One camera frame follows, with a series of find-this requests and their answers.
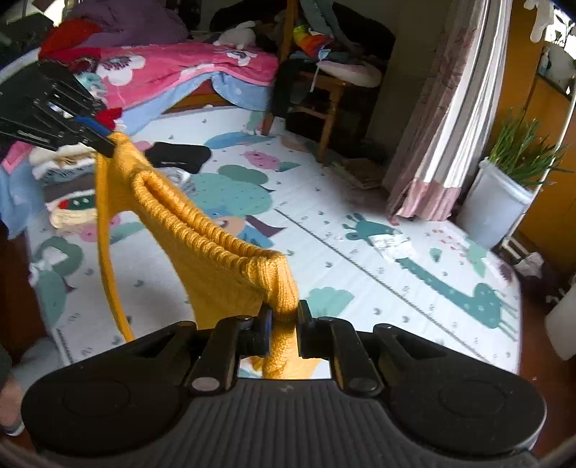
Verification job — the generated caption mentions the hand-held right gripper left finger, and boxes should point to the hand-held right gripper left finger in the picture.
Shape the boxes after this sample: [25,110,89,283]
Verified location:
[148,303,273,397]

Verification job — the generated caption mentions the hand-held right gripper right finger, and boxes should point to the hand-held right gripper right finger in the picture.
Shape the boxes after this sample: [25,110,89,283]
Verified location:
[297,300,424,397]

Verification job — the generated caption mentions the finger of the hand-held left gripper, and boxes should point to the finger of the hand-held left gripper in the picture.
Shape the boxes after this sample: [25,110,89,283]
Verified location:
[0,110,118,158]
[0,60,109,118]

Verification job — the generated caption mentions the yellow knit sweater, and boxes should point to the yellow knit sweater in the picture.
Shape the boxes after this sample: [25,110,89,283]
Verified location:
[94,131,331,379]

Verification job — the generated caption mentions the pile of folded clothes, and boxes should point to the pile of folded clothes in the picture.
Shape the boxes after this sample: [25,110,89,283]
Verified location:
[29,143,122,232]

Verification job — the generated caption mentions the colourful clothes heap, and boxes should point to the colourful clothes heap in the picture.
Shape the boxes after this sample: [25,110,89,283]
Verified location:
[290,0,361,64]

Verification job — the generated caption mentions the red garment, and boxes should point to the red garment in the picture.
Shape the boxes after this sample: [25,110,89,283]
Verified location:
[40,20,124,129]

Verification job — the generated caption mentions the black garment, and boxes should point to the black garment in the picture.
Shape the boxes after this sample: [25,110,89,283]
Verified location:
[144,141,212,175]

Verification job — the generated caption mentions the purple cloth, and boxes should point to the purple cloth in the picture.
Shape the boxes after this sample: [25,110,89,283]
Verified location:
[67,0,190,48]

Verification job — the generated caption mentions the pink floral blanket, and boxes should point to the pink floral blanket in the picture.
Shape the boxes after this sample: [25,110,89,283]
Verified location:
[67,42,280,113]

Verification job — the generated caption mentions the white crumpled cloth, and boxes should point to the white crumpled cloth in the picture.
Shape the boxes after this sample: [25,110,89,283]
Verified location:
[368,233,414,260]

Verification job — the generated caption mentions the cartoon printed play mat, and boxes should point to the cartoon printed play mat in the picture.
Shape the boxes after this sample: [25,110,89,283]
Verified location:
[24,105,525,374]

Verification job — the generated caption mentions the white plush toy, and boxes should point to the white plush toy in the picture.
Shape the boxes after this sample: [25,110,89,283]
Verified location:
[212,20,258,50]

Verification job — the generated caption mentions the white plant bucket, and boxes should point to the white plant bucket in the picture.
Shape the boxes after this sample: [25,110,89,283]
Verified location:
[455,157,536,251]

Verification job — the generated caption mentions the wooden chair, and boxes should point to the wooden chair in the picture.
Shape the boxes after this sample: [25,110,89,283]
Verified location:
[261,0,361,163]

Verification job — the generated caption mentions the pink and white curtain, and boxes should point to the pink and white curtain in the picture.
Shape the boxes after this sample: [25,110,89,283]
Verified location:
[386,0,514,222]

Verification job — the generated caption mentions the white plastic container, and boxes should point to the white plastic container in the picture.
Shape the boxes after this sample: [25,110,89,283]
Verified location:
[544,285,576,361]

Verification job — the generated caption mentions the white cushion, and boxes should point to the white cushion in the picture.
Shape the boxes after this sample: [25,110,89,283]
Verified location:
[316,58,383,89]

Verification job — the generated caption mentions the grey slipper foot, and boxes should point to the grey slipper foot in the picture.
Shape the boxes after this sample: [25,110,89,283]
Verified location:
[0,344,27,437]

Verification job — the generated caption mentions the green grass plant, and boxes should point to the green grass plant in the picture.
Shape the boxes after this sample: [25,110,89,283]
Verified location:
[488,108,574,192]

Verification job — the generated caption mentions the white hanging plush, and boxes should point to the white hanging plush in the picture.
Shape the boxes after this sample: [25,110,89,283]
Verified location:
[523,0,559,43]

